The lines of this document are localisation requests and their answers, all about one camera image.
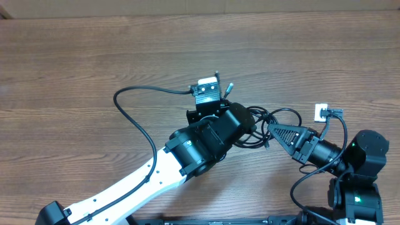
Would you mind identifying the black cable bundle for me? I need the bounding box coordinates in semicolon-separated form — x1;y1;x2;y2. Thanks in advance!
215;71;303;150

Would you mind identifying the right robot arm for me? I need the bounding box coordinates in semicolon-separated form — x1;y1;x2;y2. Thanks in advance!
267;124;389;224

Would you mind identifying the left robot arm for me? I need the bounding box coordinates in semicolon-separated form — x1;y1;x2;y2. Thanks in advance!
35;102;255;225

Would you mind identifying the right camera cable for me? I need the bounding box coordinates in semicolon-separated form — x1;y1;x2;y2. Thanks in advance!
289;108;349;224

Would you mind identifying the camera cable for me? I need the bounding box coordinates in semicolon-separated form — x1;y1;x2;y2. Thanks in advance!
70;86;193;225
289;108;349;224

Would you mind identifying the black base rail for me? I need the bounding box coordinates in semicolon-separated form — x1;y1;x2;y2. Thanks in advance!
126;215;298;225

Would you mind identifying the left camera cable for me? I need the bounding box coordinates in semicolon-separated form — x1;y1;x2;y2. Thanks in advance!
70;86;193;225

